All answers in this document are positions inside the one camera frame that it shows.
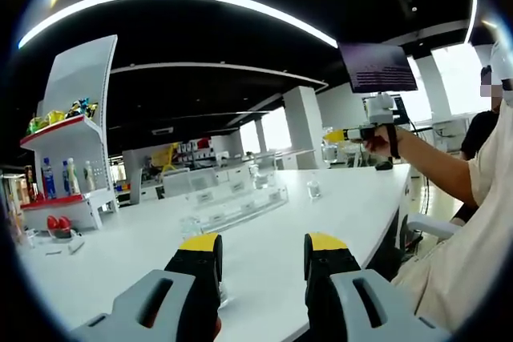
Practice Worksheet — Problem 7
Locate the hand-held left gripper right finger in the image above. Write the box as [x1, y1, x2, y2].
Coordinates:
[303, 231, 452, 342]

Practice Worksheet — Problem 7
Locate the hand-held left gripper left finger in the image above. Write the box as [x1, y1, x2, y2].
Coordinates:
[71, 232, 224, 342]

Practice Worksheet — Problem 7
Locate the small clear glass cup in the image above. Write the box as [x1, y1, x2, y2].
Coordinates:
[306, 175, 322, 199]

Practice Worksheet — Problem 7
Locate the clear acrylic reagent rack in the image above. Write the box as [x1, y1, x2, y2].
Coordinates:
[186, 165, 290, 233]

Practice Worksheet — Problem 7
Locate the background storage rack with boxes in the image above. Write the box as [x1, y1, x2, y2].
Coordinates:
[176, 137, 230, 163]

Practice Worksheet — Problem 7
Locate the cream white drink bottle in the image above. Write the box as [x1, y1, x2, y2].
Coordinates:
[83, 160, 96, 193]

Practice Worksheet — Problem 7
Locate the white green drink bottle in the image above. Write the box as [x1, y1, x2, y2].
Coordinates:
[67, 157, 80, 195]

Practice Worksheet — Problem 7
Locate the person's right hand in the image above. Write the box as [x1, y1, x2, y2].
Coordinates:
[363, 127, 398, 157]

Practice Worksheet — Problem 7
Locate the dark hanging monitor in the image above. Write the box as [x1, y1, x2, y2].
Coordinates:
[338, 42, 418, 94]

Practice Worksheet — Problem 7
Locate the black white office chair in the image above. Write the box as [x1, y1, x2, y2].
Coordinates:
[398, 211, 464, 275]

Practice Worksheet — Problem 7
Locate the white worn device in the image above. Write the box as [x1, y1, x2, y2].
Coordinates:
[491, 39, 513, 93]

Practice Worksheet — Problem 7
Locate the red round object pair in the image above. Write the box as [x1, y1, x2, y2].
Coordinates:
[46, 215, 73, 239]

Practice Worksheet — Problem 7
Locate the operator in beige shirt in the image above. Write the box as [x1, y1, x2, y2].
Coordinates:
[392, 97, 513, 333]

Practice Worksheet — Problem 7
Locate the orange printed package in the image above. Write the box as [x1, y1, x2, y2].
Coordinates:
[24, 164, 36, 203]

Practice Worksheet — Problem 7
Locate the pile of colourful snack packets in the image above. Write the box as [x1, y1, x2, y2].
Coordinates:
[26, 96, 99, 135]

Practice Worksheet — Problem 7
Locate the white display shelf red trim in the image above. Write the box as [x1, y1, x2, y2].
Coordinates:
[19, 34, 120, 231]

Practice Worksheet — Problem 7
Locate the black wrist strap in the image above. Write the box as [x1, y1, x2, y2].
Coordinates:
[385, 124, 402, 159]

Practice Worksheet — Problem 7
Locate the black monitor cable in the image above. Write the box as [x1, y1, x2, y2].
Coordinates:
[421, 175, 433, 215]

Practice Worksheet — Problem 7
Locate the yellow metal frame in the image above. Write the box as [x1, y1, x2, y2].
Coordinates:
[150, 142, 180, 175]

